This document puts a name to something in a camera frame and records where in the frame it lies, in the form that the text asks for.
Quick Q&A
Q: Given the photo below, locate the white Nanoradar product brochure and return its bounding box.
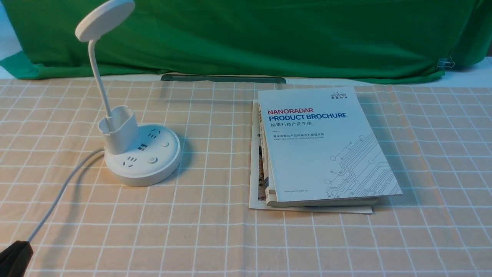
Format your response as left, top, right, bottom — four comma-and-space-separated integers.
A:
257, 87, 402, 204

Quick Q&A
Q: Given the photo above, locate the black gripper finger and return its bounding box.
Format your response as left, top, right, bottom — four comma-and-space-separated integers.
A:
0, 240, 33, 277

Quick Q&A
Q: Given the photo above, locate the dark metal bar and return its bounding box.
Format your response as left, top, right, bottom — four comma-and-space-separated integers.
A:
161, 74, 286, 84

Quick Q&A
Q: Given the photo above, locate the metal binder clip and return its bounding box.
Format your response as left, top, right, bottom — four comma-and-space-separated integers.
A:
436, 57, 455, 70

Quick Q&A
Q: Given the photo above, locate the white lamp power cable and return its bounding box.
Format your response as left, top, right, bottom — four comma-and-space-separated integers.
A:
28, 149, 105, 243

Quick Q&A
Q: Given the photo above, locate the green backdrop cloth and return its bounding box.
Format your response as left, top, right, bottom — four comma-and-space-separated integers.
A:
0, 0, 492, 84

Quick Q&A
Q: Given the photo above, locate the bottom white booklet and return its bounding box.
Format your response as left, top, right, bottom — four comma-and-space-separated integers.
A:
249, 100, 373, 214

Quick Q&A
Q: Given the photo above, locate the white desk lamp with sockets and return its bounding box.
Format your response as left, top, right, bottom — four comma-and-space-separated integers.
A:
75, 0, 182, 187

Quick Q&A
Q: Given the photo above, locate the checkered beige tablecloth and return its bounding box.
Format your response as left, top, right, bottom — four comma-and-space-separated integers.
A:
0, 79, 492, 277

